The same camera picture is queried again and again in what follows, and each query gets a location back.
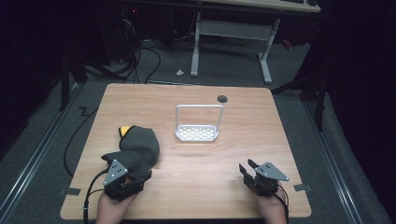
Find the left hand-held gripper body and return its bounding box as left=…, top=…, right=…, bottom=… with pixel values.
left=102, top=159, right=145, bottom=202

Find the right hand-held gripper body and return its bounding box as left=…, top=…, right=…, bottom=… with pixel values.
left=246, top=161, right=290, bottom=198

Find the grey cloth with yellow tag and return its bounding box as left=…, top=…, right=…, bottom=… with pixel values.
left=101, top=124, right=161, bottom=181

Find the person's right hand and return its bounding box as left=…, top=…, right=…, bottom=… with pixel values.
left=248, top=186, right=289, bottom=224

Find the person's left hand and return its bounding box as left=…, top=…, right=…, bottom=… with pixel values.
left=94, top=189, right=140, bottom=224

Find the grey tape piece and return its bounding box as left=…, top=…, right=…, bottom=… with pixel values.
left=58, top=186, right=82, bottom=197
left=292, top=183, right=312, bottom=192

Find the black stand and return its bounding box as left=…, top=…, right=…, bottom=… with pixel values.
left=270, top=74, right=329, bottom=133
left=58, top=51, right=90, bottom=112

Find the white-framed desk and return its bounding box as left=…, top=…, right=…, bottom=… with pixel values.
left=189, top=0, right=322, bottom=86

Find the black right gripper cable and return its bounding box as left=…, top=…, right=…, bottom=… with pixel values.
left=274, top=184, right=290, bottom=224

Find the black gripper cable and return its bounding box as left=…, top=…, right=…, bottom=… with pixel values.
left=81, top=167, right=110, bottom=224
left=274, top=184, right=290, bottom=224

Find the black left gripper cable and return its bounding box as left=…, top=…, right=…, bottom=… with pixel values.
left=81, top=167, right=110, bottom=224

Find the black cable on floor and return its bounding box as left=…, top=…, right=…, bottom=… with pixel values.
left=63, top=105, right=100, bottom=179

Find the white wire-handled rack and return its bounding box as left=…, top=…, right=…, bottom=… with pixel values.
left=175, top=104, right=225, bottom=143

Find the metal floor rail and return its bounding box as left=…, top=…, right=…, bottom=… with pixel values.
left=0, top=83, right=80, bottom=218
left=304, top=100, right=364, bottom=224

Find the bundle of black cables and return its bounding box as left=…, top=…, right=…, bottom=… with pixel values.
left=116, top=8, right=163, bottom=85

